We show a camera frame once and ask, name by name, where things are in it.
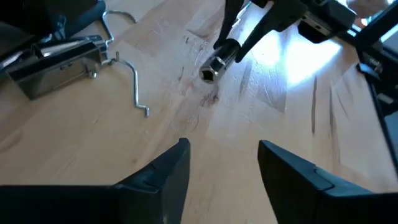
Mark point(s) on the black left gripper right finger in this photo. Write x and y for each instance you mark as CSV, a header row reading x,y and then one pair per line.
x,y
311,199

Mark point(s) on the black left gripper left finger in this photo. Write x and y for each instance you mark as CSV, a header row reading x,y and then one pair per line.
x,y
140,202

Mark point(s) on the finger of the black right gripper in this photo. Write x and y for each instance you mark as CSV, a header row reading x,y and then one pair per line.
x,y
231,18
273,21

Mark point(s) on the silver extension bar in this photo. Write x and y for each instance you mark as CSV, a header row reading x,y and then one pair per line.
x,y
217,62

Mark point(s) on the silver pegboard hook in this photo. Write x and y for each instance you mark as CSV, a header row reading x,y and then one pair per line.
x,y
119,12
135,90

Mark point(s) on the chrome rectangular tool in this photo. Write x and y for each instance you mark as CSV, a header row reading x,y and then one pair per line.
x,y
56,68

